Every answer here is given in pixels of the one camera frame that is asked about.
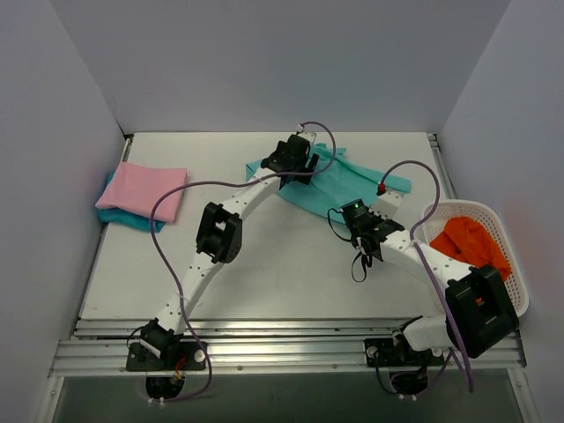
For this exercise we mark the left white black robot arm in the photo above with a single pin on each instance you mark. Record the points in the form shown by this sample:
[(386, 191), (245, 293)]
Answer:
[(219, 237)]

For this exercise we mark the white plastic perforated basket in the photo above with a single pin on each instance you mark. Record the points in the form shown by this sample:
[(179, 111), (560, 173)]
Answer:
[(489, 220)]

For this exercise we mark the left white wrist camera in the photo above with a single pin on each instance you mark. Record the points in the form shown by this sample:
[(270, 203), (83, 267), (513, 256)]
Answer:
[(303, 133)]

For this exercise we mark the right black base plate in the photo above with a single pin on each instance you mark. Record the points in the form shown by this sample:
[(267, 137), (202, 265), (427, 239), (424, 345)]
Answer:
[(389, 352)]

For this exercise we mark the orange t shirt in basket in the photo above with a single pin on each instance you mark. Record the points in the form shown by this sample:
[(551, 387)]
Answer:
[(466, 240)]

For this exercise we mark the folded pink t shirt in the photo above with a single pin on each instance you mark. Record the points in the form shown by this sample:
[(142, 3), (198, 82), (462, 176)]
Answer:
[(136, 189)]

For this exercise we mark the aluminium rail frame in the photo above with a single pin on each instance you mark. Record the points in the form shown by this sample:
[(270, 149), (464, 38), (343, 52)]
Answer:
[(286, 304)]

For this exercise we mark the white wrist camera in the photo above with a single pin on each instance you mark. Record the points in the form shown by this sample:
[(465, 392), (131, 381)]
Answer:
[(387, 202), (303, 133)]

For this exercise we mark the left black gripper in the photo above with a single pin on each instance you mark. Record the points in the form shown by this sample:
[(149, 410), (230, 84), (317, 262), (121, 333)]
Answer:
[(304, 166)]

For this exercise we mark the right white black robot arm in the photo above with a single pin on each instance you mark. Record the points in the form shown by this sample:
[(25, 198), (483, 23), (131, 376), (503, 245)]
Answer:
[(478, 312)]

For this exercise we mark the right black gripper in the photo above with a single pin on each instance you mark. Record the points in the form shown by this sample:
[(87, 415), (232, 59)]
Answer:
[(367, 246)]

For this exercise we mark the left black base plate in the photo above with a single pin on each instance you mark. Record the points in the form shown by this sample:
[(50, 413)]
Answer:
[(187, 356)]

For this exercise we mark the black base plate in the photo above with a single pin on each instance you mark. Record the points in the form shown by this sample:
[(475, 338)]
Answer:
[(389, 352), (187, 356)]

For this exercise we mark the teal t shirt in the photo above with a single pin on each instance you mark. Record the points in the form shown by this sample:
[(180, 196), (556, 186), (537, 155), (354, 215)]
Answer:
[(342, 183)]

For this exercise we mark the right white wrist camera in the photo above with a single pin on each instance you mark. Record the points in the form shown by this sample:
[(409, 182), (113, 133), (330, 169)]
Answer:
[(387, 202)]

